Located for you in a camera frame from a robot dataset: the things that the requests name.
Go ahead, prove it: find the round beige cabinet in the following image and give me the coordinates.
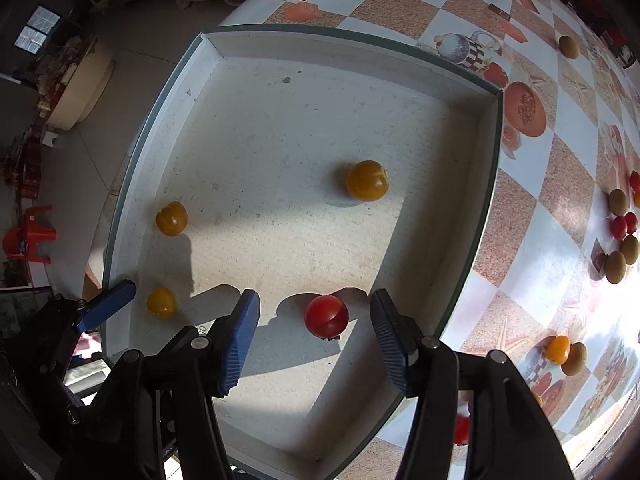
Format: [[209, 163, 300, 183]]
[[44, 40, 117, 130]]

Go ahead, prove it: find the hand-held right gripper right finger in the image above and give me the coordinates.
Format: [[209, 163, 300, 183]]
[[369, 288, 576, 480]]

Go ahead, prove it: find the red plastic stool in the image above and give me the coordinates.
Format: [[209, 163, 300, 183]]
[[2, 204, 57, 264]]

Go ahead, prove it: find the small yellow tomato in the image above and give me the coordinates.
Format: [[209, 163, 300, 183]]
[[146, 287, 177, 319]]

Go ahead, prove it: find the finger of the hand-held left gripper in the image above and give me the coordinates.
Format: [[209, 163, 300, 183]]
[[36, 280, 137, 377]]

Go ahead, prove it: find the checkered printed tablecloth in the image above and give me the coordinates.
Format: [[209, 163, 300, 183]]
[[218, 0, 640, 480]]

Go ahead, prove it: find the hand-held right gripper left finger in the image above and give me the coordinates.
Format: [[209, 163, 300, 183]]
[[55, 289, 262, 480]]

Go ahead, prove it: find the white shallow tray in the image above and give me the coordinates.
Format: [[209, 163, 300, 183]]
[[101, 31, 504, 480]]

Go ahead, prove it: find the large orange tomato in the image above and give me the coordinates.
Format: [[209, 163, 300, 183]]
[[345, 160, 390, 203]]

